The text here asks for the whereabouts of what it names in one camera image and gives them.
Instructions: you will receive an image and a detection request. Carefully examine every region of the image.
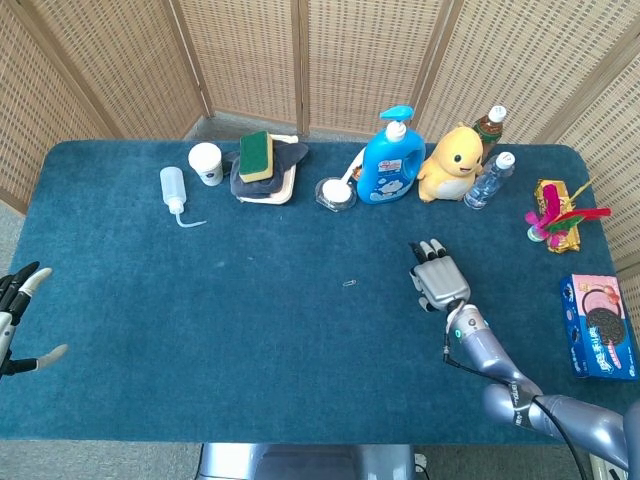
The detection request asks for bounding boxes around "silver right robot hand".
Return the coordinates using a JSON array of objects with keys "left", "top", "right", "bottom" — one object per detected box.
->
[{"left": 408, "top": 239, "right": 473, "bottom": 313}]

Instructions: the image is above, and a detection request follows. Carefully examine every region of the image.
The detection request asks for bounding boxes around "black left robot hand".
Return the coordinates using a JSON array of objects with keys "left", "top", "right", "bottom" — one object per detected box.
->
[{"left": 0, "top": 261, "right": 70, "bottom": 381}]

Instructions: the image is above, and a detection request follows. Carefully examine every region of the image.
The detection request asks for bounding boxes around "blue-gray robot base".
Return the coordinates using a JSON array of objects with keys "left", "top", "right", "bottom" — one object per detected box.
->
[{"left": 197, "top": 442, "right": 416, "bottom": 480}]

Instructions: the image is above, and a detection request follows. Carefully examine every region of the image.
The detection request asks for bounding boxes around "blue cookie box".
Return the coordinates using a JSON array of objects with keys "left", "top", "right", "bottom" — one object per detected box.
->
[{"left": 558, "top": 273, "right": 640, "bottom": 382}]

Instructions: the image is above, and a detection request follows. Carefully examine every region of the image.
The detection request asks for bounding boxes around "clear plastic water bottle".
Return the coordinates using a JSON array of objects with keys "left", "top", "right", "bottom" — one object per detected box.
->
[{"left": 463, "top": 151, "right": 517, "bottom": 210}]

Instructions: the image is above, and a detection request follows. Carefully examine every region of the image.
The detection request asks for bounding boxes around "yellow plush duck toy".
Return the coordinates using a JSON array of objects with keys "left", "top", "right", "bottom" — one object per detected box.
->
[{"left": 417, "top": 125, "right": 485, "bottom": 204}]

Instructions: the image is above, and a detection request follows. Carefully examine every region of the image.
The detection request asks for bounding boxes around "blue pump detergent bottle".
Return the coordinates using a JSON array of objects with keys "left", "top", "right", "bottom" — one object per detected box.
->
[{"left": 356, "top": 105, "right": 427, "bottom": 205}]

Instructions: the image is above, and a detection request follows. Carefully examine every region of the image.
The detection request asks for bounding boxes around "yellow pink snack package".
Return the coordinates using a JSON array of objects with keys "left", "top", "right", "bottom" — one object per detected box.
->
[{"left": 536, "top": 178, "right": 582, "bottom": 253}]

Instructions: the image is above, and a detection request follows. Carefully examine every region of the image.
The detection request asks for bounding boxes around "colourful feather shuttlecock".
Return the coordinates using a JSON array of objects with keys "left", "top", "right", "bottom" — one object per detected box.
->
[{"left": 524, "top": 183, "right": 613, "bottom": 243}]

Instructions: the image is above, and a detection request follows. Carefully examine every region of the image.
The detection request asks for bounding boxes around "small glass bowl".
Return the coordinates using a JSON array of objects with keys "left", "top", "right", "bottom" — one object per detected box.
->
[{"left": 314, "top": 177, "right": 358, "bottom": 214}]

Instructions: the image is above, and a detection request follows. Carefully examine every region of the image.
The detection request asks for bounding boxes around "white plastic spoon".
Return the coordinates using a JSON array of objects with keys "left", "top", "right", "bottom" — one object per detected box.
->
[{"left": 341, "top": 148, "right": 369, "bottom": 184}]

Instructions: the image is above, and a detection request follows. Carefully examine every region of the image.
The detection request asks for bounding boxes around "brown tea drink bottle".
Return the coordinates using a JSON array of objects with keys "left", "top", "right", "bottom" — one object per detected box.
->
[{"left": 472, "top": 105, "right": 508, "bottom": 166}]

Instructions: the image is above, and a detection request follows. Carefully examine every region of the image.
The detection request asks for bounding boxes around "beige plastic food container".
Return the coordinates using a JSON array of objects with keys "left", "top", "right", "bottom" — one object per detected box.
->
[{"left": 236, "top": 133, "right": 300, "bottom": 206}]

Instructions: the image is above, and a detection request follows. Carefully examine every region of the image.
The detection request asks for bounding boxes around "white squeeze wash bottle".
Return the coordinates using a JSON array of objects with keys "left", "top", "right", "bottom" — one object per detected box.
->
[{"left": 159, "top": 166, "right": 208, "bottom": 229}]

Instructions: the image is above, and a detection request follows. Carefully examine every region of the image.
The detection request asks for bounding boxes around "dark gray cloth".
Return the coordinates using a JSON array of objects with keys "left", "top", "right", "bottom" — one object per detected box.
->
[{"left": 222, "top": 141, "right": 310, "bottom": 197}]

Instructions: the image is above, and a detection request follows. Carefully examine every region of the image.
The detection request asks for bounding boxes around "teal table cloth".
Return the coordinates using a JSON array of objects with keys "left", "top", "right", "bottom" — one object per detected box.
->
[{"left": 0, "top": 139, "right": 621, "bottom": 444}]

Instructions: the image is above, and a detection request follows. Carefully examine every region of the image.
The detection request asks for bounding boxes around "yellow green scrub sponge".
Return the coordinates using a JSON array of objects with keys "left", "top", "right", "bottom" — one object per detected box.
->
[{"left": 238, "top": 130, "right": 275, "bottom": 184}]

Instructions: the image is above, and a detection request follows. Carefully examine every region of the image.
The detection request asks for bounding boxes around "white floral paper cup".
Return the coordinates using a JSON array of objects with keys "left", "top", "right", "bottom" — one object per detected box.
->
[{"left": 187, "top": 142, "right": 225, "bottom": 187}]

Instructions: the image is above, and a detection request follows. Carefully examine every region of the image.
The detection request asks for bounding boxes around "woven bamboo folding screen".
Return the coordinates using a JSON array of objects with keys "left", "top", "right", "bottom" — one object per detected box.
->
[{"left": 0, "top": 0, "right": 640, "bottom": 281}]

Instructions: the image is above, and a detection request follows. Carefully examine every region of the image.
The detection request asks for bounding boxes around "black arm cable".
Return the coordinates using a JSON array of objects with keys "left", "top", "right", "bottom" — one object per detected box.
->
[{"left": 441, "top": 329, "right": 591, "bottom": 480}]

